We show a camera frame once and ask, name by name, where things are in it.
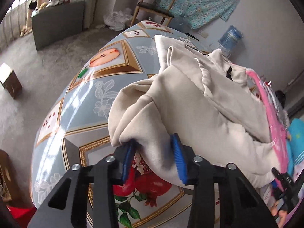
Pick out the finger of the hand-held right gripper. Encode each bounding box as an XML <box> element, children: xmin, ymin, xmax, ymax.
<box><xmin>271</xmin><ymin>167</ymin><xmax>285</xmax><ymax>186</ymax></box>

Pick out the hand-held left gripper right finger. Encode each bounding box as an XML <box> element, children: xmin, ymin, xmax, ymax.
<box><xmin>172</xmin><ymin>133</ymin><xmax>278</xmax><ymax>228</ymax></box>

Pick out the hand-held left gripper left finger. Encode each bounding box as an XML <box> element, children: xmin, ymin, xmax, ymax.
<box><xmin>27</xmin><ymin>140</ymin><xmax>138</xmax><ymax>228</ymax></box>

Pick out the cream hoodie with black stripes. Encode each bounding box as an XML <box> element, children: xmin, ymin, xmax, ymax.
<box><xmin>108</xmin><ymin>34</ymin><xmax>283</xmax><ymax>188</ymax></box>

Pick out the person's right hand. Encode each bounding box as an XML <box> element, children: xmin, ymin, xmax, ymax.
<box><xmin>273</xmin><ymin>199</ymin><xmax>289</xmax><ymax>222</ymax></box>

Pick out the pink floral blanket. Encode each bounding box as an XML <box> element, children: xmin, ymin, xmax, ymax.
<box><xmin>245</xmin><ymin>68</ymin><xmax>304</xmax><ymax>221</ymax></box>

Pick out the light blue printed cloth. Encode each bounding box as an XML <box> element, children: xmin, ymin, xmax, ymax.
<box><xmin>288</xmin><ymin>118</ymin><xmax>304</xmax><ymax>173</ymax></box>

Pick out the grey patterned cloth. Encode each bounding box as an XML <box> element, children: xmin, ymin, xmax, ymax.
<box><xmin>277</xmin><ymin>106</ymin><xmax>291</xmax><ymax>127</ymax></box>

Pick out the printed blue tablecloth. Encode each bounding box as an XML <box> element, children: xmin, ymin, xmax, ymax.
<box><xmin>30</xmin><ymin>20</ymin><xmax>221</xmax><ymax>228</ymax></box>

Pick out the black round object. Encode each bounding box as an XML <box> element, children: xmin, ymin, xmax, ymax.
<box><xmin>275</xmin><ymin>90</ymin><xmax>288</xmax><ymax>107</ymax></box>

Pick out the brown wooden furniture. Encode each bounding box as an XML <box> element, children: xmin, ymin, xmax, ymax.
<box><xmin>0</xmin><ymin>149</ymin><xmax>31</xmax><ymax>207</ymax></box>

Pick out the red cloth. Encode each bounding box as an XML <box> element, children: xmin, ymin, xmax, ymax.
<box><xmin>8</xmin><ymin>205</ymin><xmax>38</xmax><ymax>228</ymax></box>

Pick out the blue water jug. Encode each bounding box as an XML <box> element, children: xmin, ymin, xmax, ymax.
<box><xmin>218</xmin><ymin>26</ymin><xmax>244</xmax><ymax>53</ymax></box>

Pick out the brown box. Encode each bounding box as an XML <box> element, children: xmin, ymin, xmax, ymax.
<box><xmin>0</xmin><ymin>63</ymin><xmax>23</xmax><ymax>99</ymax></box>

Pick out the white plastic bag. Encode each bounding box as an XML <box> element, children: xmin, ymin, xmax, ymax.
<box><xmin>103</xmin><ymin>9</ymin><xmax>133</xmax><ymax>31</ymax></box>

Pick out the grey cabinet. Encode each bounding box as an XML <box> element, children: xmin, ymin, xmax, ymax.
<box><xmin>32</xmin><ymin>0</ymin><xmax>85</xmax><ymax>51</ymax></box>

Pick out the wooden chair with dark seat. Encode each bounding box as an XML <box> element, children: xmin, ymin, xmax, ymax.
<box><xmin>129</xmin><ymin>0</ymin><xmax>182</xmax><ymax>28</ymax></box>

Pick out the grey curtain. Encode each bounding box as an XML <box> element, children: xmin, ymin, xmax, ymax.
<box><xmin>85</xmin><ymin>0</ymin><xmax>103</xmax><ymax>28</ymax></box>

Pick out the metal window railing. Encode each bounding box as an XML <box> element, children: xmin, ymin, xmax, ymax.
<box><xmin>0</xmin><ymin>0</ymin><xmax>35</xmax><ymax>53</ymax></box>

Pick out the teal floral wall cloth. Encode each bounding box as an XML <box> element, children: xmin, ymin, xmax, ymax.
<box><xmin>157</xmin><ymin>0</ymin><xmax>245</xmax><ymax>30</ymax></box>

